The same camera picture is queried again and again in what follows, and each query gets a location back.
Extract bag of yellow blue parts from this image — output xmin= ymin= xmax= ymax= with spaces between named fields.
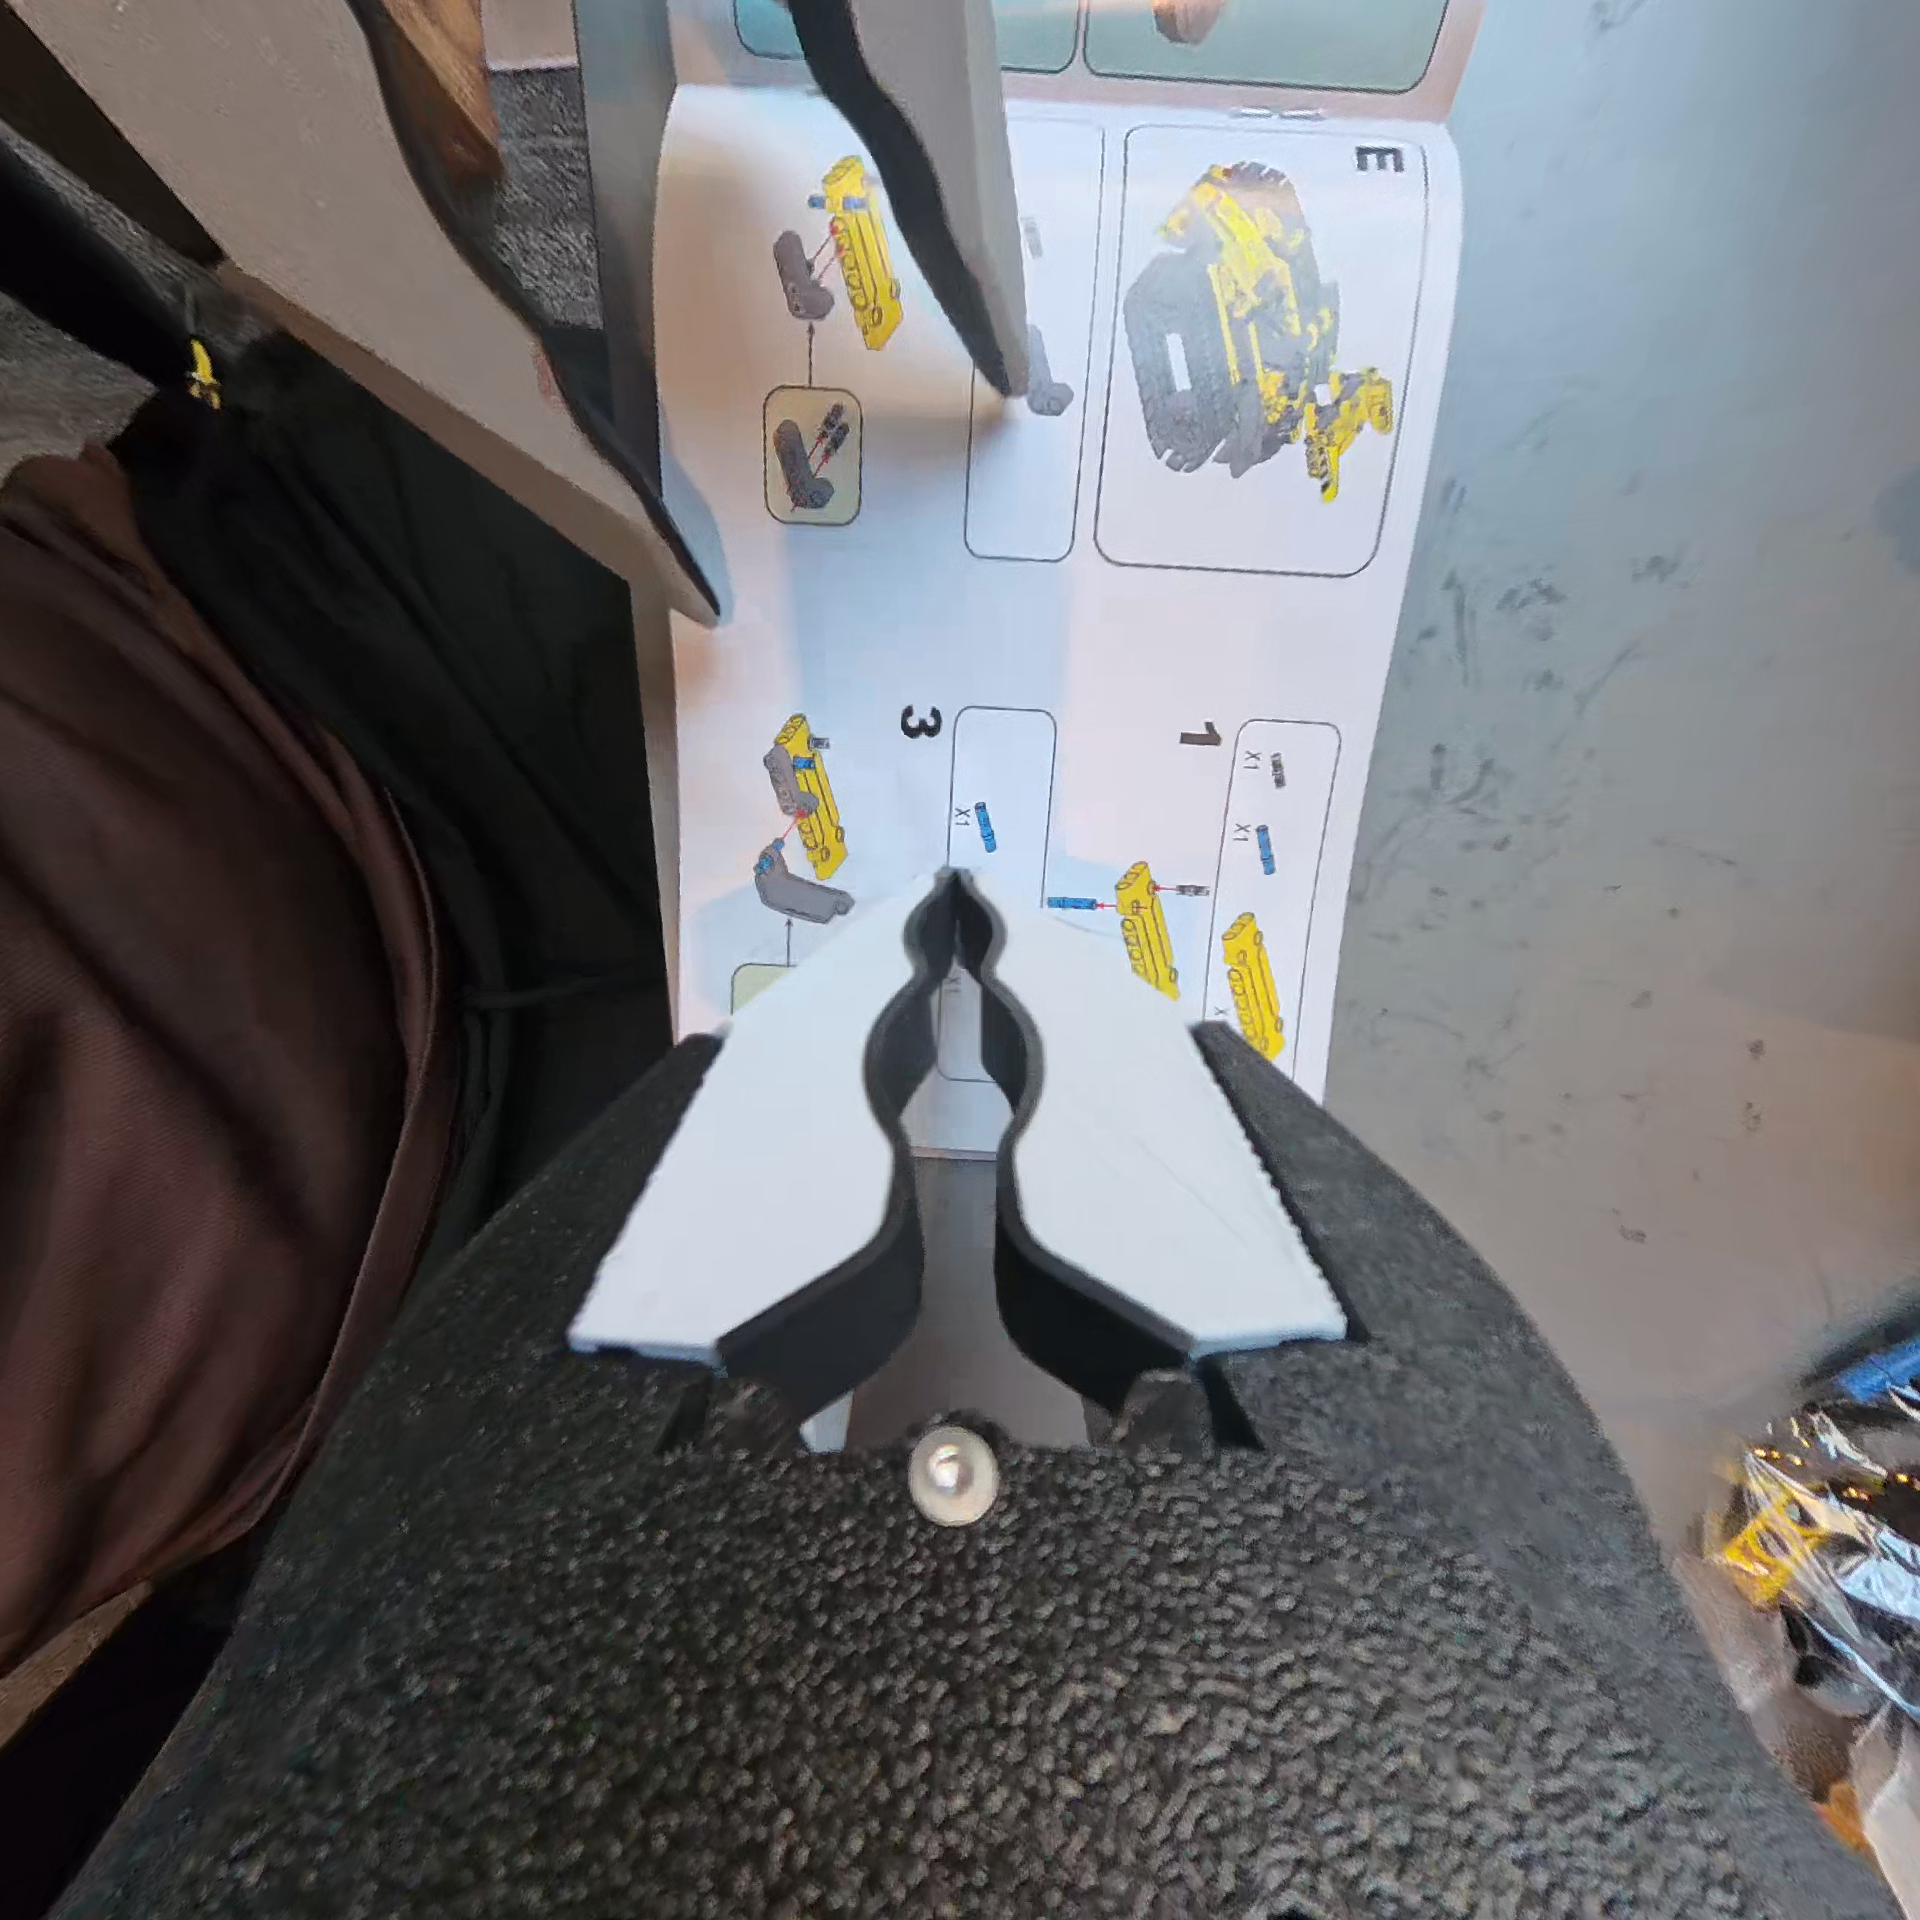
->
xmin=1697 ymin=1319 xmax=1920 ymax=1846

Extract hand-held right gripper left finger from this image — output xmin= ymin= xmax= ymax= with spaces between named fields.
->
xmin=570 ymin=865 xmax=961 ymax=1454

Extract person's brown sweater torso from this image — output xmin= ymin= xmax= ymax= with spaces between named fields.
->
xmin=0 ymin=441 xmax=459 ymax=1683

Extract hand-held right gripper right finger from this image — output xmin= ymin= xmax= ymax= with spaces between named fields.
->
xmin=951 ymin=871 xmax=1348 ymax=1408

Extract grey desk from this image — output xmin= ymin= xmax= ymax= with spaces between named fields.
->
xmin=577 ymin=0 xmax=1920 ymax=1846

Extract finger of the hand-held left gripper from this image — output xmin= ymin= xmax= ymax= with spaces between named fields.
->
xmin=784 ymin=0 xmax=1040 ymax=401
xmin=11 ymin=0 xmax=724 ymax=633

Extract person's legs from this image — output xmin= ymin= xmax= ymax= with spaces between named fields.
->
xmin=129 ymin=286 xmax=678 ymax=1247

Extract white instruction booklet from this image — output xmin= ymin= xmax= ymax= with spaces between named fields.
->
xmin=632 ymin=0 xmax=1465 ymax=1156

